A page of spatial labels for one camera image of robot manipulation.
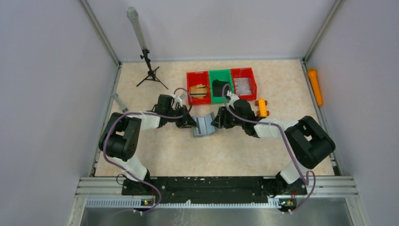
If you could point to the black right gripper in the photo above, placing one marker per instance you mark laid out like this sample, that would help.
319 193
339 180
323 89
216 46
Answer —
224 116

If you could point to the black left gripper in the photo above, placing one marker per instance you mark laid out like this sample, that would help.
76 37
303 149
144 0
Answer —
183 118

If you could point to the grey card holder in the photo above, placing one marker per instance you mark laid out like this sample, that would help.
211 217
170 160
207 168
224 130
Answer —
204 127

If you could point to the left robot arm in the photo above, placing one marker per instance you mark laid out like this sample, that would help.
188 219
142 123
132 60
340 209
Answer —
119 140

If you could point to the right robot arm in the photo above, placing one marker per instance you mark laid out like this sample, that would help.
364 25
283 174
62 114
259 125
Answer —
306 141

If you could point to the black item in bin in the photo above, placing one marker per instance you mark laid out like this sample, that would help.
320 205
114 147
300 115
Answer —
220 88

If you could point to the left red bin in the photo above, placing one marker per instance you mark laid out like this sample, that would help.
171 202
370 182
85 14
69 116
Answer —
195 78

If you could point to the red bin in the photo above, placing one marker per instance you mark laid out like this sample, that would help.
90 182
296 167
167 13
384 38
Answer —
195 78
245 73

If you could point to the clear bag in bin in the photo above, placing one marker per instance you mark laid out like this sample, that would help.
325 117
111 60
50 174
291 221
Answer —
242 86

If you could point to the green bin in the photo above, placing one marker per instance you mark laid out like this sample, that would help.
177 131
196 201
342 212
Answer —
222 75

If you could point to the yellow toy brick car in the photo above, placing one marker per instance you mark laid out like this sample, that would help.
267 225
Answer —
262 108

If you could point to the right red bin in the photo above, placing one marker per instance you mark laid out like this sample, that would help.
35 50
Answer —
245 73

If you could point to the orange flashlight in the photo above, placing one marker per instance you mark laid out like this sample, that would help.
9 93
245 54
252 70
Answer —
313 78

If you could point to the black tripod with grey tube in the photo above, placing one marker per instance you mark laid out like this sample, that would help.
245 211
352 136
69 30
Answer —
133 17

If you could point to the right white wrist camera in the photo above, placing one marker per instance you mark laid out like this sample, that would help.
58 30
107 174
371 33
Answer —
231 98

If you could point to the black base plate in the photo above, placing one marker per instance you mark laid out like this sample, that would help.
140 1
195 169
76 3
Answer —
213 190

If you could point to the small grey bracket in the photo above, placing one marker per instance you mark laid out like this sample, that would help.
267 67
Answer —
122 106

